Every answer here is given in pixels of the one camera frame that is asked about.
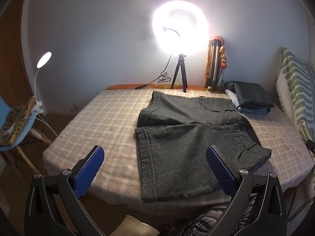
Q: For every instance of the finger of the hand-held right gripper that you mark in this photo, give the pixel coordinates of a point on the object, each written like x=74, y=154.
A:
x=310, y=146

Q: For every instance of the folded silver tripod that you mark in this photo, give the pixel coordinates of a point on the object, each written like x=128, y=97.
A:
x=214, y=61

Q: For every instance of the dark folded pants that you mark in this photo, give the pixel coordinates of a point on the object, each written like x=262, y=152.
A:
x=253, y=93

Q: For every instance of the small black tripod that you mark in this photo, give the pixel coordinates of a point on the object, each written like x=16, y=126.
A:
x=181, y=66

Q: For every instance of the white clip desk lamp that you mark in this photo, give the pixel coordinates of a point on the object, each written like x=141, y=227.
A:
x=44, y=59

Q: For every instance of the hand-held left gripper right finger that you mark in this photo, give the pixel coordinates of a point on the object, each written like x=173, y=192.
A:
x=219, y=169

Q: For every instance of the grey pants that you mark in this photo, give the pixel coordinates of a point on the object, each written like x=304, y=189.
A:
x=177, y=147

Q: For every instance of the leopard print cushion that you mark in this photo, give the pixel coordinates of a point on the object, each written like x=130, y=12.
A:
x=17, y=118

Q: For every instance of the wooden door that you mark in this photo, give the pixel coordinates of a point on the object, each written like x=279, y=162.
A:
x=14, y=41

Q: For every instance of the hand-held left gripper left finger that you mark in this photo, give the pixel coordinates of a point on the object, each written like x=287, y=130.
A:
x=89, y=172

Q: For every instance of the gooseneck phone holder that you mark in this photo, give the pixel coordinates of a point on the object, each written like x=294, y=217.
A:
x=172, y=30

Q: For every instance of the person's patterned clothing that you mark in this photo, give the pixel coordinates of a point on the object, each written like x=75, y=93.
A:
x=209, y=223

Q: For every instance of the folded white cloth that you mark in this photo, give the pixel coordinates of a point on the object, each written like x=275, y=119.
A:
x=232, y=95

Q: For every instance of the folded blue jeans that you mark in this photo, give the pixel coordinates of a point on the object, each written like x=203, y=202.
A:
x=256, y=111

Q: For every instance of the green striped pillow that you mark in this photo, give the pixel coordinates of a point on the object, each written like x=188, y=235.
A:
x=295, y=83

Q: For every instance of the blue chair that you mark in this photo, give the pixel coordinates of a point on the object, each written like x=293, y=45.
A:
x=24, y=130

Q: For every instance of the beige object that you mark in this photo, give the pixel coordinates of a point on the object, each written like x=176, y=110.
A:
x=137, y=227

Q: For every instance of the plaid bed blanket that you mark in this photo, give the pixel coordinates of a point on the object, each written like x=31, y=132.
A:
x=103, y=118

